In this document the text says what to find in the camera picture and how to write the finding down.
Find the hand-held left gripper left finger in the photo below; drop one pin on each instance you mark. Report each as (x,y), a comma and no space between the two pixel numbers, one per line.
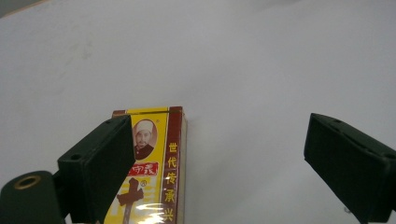
(96,168)

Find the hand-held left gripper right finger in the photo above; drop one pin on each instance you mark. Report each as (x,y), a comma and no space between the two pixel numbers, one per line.
(351,168)

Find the yellow and red seasoning box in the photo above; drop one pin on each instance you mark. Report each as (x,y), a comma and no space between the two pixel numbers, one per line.
(170,155)

